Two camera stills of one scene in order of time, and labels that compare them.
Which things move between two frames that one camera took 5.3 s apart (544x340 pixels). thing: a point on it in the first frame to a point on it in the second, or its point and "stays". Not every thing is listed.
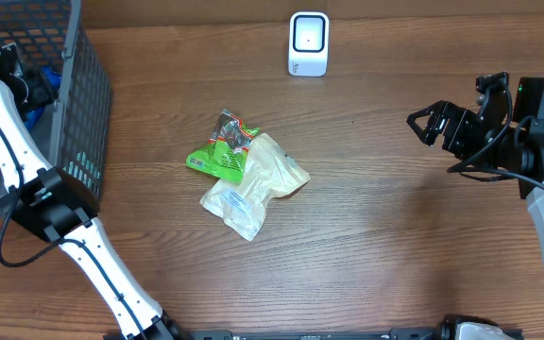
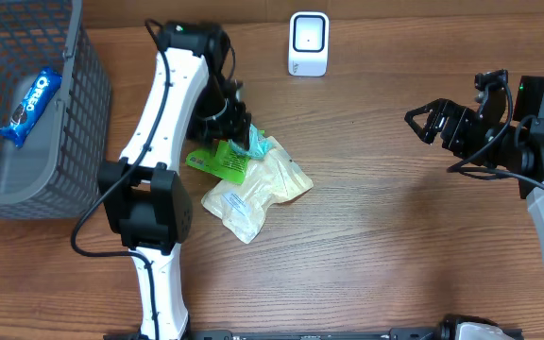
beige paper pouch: (271, 171) stays
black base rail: (394, 333) stays
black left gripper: (41, 93) to (235, 127)
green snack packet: (226, 152) stays
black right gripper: (458, 117) stays
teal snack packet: (84, 170) to (258, 144)
